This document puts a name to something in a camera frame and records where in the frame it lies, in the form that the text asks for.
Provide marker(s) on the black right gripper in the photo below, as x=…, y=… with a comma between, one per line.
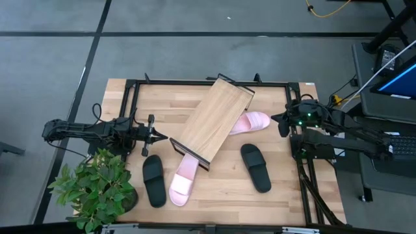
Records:
x=286, y=120

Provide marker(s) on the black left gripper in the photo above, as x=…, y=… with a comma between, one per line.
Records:
x=143, y=135

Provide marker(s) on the pink slide sandal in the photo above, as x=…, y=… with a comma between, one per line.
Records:
x=182, y=185
x=253, y=121

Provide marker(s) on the black slide sandal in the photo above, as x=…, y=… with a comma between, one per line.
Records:
x=154, y=182
x=256, y=169

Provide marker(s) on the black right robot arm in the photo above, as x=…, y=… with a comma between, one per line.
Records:
x=351, y=139

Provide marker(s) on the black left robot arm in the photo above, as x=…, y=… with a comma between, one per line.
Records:
x=81, y=128

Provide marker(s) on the yellow plug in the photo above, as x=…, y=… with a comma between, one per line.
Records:
x=337, y=99

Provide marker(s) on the black plant pot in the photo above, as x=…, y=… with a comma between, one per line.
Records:
x=131, y=200

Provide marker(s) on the green artificial plant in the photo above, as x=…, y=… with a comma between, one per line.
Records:
x=94, y=188

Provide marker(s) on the grey desk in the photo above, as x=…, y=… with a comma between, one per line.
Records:
x=365, y=97

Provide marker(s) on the black power adapter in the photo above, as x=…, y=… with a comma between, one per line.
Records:
x=385, y=55

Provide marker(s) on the monitor with blue screen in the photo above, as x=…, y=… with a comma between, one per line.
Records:
x=399, y=81

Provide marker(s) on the black laptop keyboard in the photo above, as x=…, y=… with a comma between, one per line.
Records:
x=404, y=146

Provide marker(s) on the black slanted desk leg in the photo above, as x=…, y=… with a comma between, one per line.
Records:
x=390, y=29

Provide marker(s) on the grey furniture foot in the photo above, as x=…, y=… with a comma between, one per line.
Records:
x=9, y=149

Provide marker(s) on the black aluminium table frame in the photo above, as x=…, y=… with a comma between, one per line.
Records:
x=169, y=83

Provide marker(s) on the wooden shelf black metal frame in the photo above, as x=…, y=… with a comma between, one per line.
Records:
x=214, y=120

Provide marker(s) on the black front frame bar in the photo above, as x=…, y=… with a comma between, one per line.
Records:
x=208, y=228

